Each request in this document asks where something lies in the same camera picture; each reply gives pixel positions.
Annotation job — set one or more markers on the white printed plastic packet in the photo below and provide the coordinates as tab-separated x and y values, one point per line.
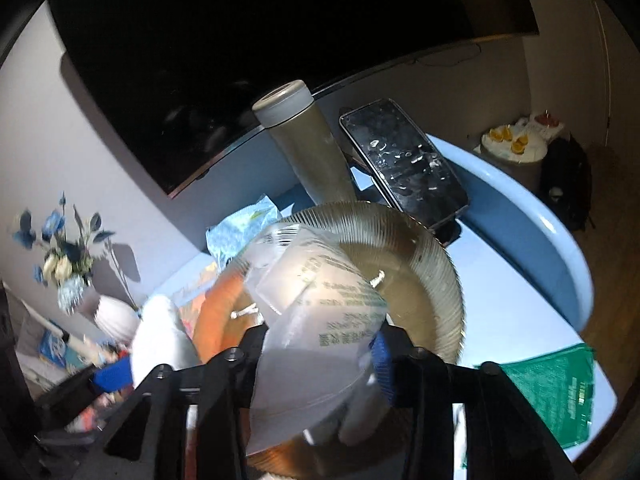
310	310

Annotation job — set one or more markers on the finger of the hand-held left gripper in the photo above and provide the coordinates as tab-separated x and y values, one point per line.
112	376

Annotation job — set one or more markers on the blue tissue packet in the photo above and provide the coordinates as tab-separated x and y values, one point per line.
235	232

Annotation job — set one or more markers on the amber ribbed glass bowl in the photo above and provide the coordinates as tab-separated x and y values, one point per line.
415	300

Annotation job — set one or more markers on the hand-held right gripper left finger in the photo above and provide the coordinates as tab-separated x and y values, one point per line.
250	347

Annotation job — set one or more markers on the black backpack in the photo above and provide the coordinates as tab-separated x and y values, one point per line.
567	180

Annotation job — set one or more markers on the orange floral mat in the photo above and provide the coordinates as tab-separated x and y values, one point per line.
192	294

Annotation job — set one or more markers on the white soft cloth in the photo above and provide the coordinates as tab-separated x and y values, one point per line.
160	335

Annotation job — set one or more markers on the white ribbed vase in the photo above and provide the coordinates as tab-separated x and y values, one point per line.
117	317

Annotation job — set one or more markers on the blue printed box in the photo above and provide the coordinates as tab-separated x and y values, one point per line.
52	347

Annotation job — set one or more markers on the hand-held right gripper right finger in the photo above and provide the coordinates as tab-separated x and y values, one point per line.
385	366

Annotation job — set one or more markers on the black flat screen television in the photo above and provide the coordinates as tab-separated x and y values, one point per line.
225	50

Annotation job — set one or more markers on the trash bin with white bag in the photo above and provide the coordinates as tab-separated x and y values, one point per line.
520	170

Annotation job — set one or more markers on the grey thermos bottle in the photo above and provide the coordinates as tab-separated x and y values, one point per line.
305	155

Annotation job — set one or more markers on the green plastic packet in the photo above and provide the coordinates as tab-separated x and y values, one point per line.
550	395

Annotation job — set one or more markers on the blue and white flower bouquet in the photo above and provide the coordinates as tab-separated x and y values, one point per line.
62	255

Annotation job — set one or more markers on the black smartphone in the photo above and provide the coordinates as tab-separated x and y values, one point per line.
405	160

